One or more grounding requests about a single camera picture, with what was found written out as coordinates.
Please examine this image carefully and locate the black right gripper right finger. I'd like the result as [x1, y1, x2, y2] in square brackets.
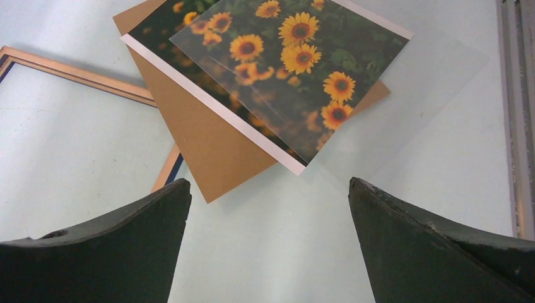
[348, 177, 534, 302]

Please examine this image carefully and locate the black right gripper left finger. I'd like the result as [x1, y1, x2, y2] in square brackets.
[1, 179, 192, 302]

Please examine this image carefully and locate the sunflower photo print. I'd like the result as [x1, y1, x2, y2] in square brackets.
[121, 1, 413, 175]

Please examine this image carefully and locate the wooden picture frame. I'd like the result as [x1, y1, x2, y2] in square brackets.
[1, 46, 184, 192]

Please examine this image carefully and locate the aluminium enclosure rail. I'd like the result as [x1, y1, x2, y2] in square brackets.
[497, 1, 534, 241]

